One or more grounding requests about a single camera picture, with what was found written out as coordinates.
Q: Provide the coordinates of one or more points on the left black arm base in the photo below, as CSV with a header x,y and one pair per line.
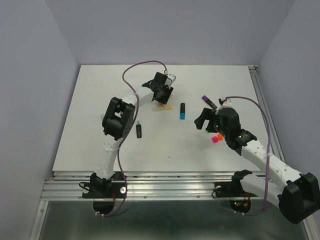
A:
x,y
100,191

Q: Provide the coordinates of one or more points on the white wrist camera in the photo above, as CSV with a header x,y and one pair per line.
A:
x,y
170,78
225,103

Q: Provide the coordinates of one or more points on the orange highlighter cap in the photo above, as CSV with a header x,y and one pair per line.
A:
x,y
220,137

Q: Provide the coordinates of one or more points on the green cap black highlighter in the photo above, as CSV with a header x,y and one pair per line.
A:
x,y
138,130

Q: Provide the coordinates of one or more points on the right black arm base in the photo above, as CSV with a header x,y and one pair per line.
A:
x,y
234,189

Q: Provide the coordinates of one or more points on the yellow clear highlighter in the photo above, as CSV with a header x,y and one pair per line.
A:
x,y
162,108

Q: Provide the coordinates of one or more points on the pink highlighter cap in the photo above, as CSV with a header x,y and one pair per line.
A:
x,y
215,139

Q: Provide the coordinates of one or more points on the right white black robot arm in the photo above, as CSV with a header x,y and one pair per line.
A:
x,y
296,195

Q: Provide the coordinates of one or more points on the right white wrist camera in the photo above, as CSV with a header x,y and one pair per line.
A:
x,y
225,103

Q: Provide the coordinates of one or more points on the blue cap black highlighter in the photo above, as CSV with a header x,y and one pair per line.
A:
x,y
182,113

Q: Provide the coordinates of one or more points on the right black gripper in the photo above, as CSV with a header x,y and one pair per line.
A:
x,y
207,113

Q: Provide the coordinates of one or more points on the purple cap black highlighter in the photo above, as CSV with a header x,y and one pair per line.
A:
x,y
209,102

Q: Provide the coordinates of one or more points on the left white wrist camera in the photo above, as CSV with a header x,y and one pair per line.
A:
x,y
170,78

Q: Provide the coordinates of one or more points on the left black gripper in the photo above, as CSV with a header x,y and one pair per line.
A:
x,y
164,99

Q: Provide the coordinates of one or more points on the aluminium front rail frame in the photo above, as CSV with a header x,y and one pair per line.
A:
x,y
142,186

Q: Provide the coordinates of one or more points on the aluminium right side rail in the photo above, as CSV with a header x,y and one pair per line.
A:
x,y
275,144

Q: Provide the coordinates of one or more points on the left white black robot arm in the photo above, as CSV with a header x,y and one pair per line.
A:
x,y
119,119

